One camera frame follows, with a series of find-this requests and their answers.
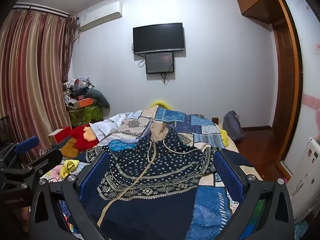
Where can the yellow plush toy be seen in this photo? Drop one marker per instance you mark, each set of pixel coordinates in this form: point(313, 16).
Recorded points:
point(68, 167)

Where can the small black wall screen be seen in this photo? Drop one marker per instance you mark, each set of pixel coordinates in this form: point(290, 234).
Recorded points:
point(160, 62)

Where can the yellow cloth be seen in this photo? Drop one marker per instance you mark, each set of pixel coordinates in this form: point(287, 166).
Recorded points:
point(160, 103)
point(224, 137)

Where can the pile of clothes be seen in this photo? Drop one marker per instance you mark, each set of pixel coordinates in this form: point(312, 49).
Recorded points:
point(76, 86)

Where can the navy patterned hoodie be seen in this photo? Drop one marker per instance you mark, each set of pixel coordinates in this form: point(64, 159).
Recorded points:
point(150, 180)

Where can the blue patchwork quilt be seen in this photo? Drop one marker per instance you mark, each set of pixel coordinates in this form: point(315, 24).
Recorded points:
point(175, 117)

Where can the grey backpack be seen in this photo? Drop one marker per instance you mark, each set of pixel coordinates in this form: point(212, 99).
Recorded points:
point(232, 126)

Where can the white appliance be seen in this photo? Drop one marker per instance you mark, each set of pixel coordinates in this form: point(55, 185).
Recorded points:
point(305, 175)

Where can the green patterned cloth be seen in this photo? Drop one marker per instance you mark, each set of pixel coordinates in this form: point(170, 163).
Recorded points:
point(87, 115)

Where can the white sheet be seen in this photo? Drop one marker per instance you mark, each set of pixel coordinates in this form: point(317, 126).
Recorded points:
point(110, 125)

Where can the striped red curtain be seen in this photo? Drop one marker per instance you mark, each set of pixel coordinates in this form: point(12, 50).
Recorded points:
point(32, 75)

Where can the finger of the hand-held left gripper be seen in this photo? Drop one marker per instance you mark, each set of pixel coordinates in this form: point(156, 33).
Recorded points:
point(47, 158)
point(26, 145)

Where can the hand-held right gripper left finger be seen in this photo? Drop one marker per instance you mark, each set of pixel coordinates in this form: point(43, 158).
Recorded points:
point(96, 172)

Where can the wooden wardrobe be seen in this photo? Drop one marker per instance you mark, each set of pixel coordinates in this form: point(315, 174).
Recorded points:
point(285, 67)

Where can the orange box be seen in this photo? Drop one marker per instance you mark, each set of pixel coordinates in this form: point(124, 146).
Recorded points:
point(83, 103)

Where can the red plush toy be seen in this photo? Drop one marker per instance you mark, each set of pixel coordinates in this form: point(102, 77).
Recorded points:
point(80, 136)

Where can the red box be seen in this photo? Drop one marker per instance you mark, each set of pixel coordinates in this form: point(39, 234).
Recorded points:
point(58, 135)

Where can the white air conditioner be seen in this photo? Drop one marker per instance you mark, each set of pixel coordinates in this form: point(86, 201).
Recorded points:
point(100, 15)

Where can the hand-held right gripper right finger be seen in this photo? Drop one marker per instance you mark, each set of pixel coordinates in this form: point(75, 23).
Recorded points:
point(228, 172)

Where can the black wall television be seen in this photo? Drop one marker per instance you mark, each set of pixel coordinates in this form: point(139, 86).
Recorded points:
point(159, 38)

